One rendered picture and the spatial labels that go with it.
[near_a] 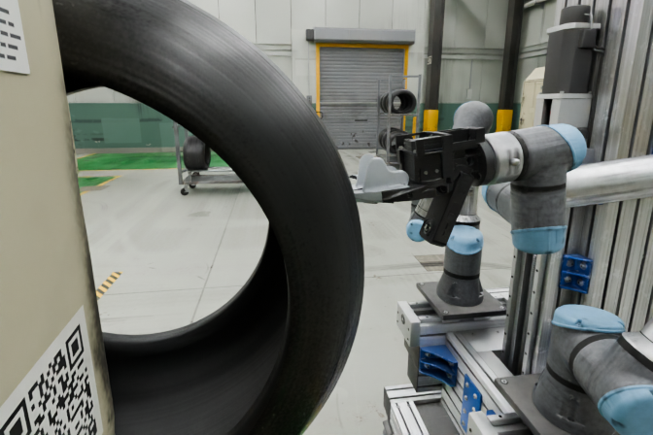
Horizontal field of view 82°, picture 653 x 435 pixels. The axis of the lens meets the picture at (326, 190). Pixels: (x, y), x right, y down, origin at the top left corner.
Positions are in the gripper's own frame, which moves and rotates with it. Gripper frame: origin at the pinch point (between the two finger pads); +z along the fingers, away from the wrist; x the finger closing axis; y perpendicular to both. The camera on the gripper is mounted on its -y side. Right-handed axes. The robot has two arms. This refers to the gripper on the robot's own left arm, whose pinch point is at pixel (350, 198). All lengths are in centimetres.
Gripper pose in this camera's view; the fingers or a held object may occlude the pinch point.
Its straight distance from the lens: 51.6
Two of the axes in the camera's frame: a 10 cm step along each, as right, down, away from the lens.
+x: 2.1, 2.2, -9.5
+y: -1.2, -9.6, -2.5
